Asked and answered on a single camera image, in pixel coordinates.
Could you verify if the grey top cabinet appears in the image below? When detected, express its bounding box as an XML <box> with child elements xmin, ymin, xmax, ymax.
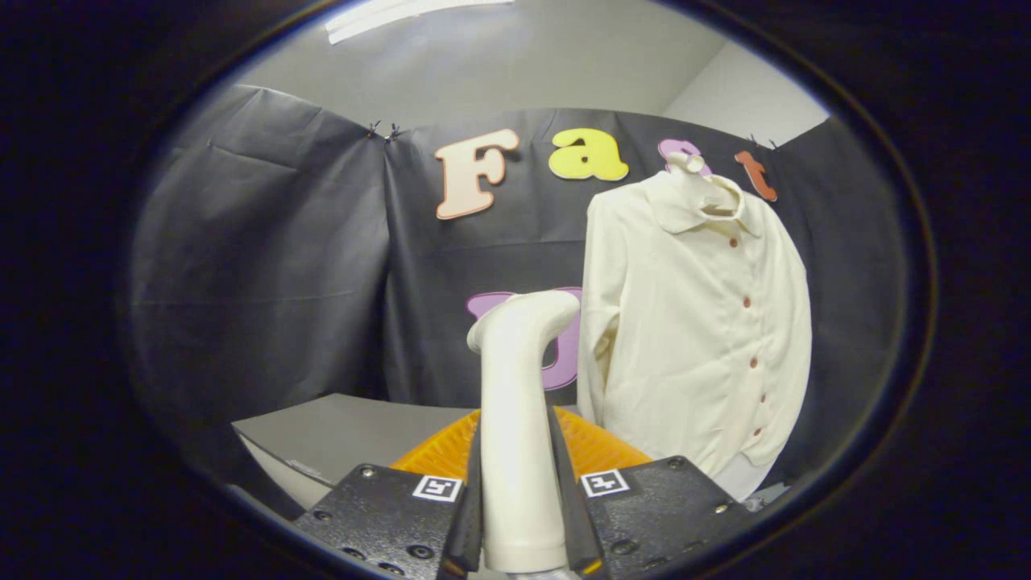
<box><xmin>231</xmin><ymin>393</ymin><xmax>581</xmax><ymax>512</ymax></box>

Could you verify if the ceiling light panel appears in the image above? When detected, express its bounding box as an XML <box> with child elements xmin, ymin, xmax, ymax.
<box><xmin>325</xmin><ymin>0</ymin><xmax>516</xmax><ymax>45</ymax></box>

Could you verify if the cream button-up shirt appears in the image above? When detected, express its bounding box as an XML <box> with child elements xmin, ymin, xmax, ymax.
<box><xmin>576</xmin><ymin>169</ymin><xmax>813</xmax><ymax>484</ymax></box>

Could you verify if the white mannequin torso stand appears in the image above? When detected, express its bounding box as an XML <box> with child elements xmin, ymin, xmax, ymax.
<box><xmin>667</xmin><ymin>151</ymin><xmax>774</xmax><ymax>502</ymax></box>

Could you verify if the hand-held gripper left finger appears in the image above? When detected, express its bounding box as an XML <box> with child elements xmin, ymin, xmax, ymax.
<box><xmin>292</xmin><ymin>407</ymin><xmax>486</xmax><ymax>580</ymax></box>

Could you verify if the black backdrop cloth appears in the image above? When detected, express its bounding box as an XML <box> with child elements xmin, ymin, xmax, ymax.
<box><xmin>129</xmin><ymin>85</ymin><xmax>907</xmax><ymax>500</ymax></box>

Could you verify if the white garment steamer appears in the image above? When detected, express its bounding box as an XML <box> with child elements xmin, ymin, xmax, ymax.
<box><xmin>466</xmin><ymin>290</ymin><xmax>581</xmax><ymax>574</ymax></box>

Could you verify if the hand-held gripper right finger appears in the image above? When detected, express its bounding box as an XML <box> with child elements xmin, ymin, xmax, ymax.
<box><xmin>548</xmin><ymin>405</ymin><xmax>754</xmax><ymax>577</ymax></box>

